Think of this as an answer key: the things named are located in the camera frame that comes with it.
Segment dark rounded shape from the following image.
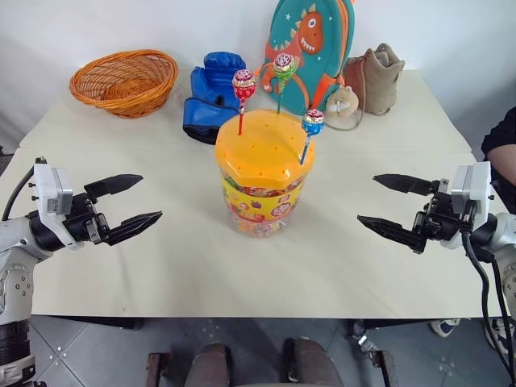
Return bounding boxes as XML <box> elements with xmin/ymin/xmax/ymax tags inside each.
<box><xmin>188</xmin><ymin>341</ymin><xmax>234</xmax><ymax>387</ymax></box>
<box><xmin>281</xmin><ymin>336</ymin><xmax>344</xmax><ymax>387</ymax></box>

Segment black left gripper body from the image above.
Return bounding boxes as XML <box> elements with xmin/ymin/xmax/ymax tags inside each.
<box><xmin>63</xmin><ymin>192</ymin><xmax>113</xmax><ymax>247</ymax></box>

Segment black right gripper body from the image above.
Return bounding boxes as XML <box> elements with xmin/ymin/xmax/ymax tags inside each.
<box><xmin>413</xmin><ymin>178</ymin><xmax>471</xmax><ymax>249</ymax></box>

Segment green wrapped lollipop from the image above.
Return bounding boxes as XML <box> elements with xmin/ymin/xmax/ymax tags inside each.
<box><xmin>273</xmin><ymin>52</ymin><xmax>300</xmax><ymax>115</ymax></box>

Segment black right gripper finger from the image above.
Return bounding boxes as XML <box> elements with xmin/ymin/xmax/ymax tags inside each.
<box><xmin>372</xmin><ymin>173</ymin><xmax>441</xmax><ymax>198</ymax></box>
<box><xmin>356</xmin><ymin>214</ymin><xmax>428</xmax><ymax>255</ymax></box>

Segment beige plush keychain toy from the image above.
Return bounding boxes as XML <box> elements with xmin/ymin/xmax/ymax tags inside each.
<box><xmin>324</xmin><ymin>84</ymin><xmax>366</xmax><ymax>131</ymax></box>

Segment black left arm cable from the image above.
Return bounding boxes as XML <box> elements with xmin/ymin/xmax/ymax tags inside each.
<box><xmin>1</xmin><ymin>164</ymin><xmax>38</xmax><ymax>221</ymax></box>

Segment blue boxing glove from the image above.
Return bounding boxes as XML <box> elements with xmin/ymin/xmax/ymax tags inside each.
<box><xmin>181</xmin><ymin>51</ymin><xmax>248</xmax><ymax>147</ymax></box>

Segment tan suede boot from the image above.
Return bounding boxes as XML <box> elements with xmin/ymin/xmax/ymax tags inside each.
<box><xmin>342</xmin><ymin>42</ymin><xmax>406</xmax><ymax>117</ymax></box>

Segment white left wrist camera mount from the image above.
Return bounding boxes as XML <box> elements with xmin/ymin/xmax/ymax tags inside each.
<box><xmin>32</xmin><ymin>157</ymin><xmax>75</xmax><ymax>223</ymax></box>

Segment teal dinosaur backpack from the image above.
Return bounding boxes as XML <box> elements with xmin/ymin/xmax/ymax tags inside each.
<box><xmin>257</xmin><ymin>0</ymin><xmax>358</xmax><ymax>118</ymax></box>

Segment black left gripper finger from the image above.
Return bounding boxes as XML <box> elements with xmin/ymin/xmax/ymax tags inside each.
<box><xmin>105</xmin><ymin>210</ymin><xmax>164</xmax><ymax>248</ymax></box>
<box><xmin>83</xmin><ymin>173</ymin><xmax>144</xmax><ymax>199</ymax></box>

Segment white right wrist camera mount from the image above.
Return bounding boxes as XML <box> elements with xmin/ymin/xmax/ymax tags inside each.
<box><xmin>450</xmin><ymin>160</ymin><xmax>496</xmax><ymax>223</ymax></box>

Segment brown metal bracket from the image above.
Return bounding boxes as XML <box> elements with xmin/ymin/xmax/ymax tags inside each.
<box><xmin>146</xmin><ymin>352</ymin><xmax>173</xmax><ymax>387</ymax></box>
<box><xmin>370</xmin><ymin>348</ymin><xmax>399</xmax><ymax>387</ymax></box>

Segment person in black clothes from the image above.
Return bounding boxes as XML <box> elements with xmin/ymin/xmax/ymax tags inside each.
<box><xmin>480</xmin><ymin>105</ymin><xmax>516</xmax><ymax>190</ymax></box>

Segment white sneaker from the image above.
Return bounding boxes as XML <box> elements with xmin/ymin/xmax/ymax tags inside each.
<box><xmin>482</xmin><ymin>317</ymin><xmax>516</xmax><ymax>356</ymax></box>
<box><xmin>427</xmin><ymin>318</ymin><xmax>462</xmax><ymax>339</ymax></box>

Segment candy jar with orange lid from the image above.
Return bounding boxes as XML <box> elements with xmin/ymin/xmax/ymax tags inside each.
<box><xmin>214</xmin><ymin>107</ymin><xmax>318</xmax><ymax>239</ymax></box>

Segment red wrapped lollipop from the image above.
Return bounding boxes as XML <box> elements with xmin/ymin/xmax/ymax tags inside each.
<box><xmin>231</xmin><ymin>69</ymin><xmax>258</xmax><ymax>136</ymax></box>

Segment orange wicker basket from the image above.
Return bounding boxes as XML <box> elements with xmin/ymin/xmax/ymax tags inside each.
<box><xmin>69</xmin><ymin>48</ymin><xmax>180</xmax><ymax>119</ymax></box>

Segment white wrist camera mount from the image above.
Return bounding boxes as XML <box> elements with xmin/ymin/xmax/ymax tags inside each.
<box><xmin>450</xmin><ymin>160</ymin><xmax>496</xmax><ymax>223</ymax></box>
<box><xmin>32</xmin><ymin>157</ymin><xmax>75</xmax><ymax>223</ymax></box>

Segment black table frame bar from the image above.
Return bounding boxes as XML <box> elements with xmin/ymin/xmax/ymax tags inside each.
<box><xmin>347</xmin><ymin>318</ymin><xmax>433</xmax><ymax>336</ymax></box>
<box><xmin>34</xmin><ymin>315</ymin><xmax>145</xmax><ymax>331</ymax></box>

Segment blue wrapped lollipop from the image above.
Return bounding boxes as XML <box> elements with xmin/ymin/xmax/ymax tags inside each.
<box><xmin>298</xmin><ymin>108</ymin><xmax>327</xmax><ymax>166</ymax></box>

